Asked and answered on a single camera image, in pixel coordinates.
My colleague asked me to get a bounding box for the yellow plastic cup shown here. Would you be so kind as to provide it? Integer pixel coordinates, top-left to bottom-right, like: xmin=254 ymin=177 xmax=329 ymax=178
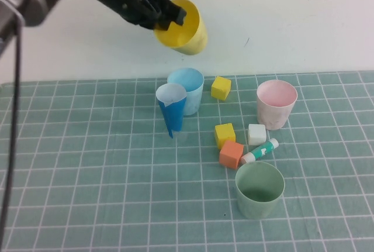
xmin=153 ymin=0 xmax=209 ymax=56

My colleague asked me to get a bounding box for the pink plastic cup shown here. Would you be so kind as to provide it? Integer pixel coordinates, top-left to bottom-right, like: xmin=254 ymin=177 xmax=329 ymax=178
xmin=256 ymin=80 xmax=298 ymax=131

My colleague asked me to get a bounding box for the white foam cube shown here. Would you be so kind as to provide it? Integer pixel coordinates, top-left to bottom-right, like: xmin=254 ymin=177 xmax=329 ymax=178
xmin=247 ymin=123 xmax=267 ymax=146

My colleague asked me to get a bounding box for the green plastic cup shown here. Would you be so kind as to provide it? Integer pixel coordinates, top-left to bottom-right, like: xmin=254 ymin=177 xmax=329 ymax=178
xmin=235 ymin=161 xmax=285 ymax=220

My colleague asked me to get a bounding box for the light blue plastic cup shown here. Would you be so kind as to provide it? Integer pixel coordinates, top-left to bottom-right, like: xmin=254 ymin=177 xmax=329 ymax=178
xmin=167 ymin=67 xmax=205 ymax=116

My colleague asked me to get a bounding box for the yellow foam cube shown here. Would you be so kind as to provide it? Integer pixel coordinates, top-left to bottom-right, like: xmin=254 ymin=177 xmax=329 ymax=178
xmin=210 ymin=76 xmax=232 ymax=101
xmin=214 ymin=123 xmax=236 ymax=150

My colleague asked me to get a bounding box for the blue paper cone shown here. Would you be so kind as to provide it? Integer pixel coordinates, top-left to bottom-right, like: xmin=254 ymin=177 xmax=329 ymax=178
xmin=155 ymin=82 xmax=188 ymax=139

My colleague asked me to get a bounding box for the orange foam cube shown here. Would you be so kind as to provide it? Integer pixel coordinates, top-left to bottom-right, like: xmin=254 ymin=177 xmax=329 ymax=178
xmin=219 ymin=140 xmax=245 ymax=171

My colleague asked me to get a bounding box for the green white glue stick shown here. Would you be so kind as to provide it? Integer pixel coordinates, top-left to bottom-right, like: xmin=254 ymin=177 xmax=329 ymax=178
xmin=240 ymin=137 xmax=279 ymax=165

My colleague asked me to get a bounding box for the green checked tablecloth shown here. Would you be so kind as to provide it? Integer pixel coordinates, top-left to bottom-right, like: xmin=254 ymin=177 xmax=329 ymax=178
xmin=0 ymin=71 xmax=374 ymax=252

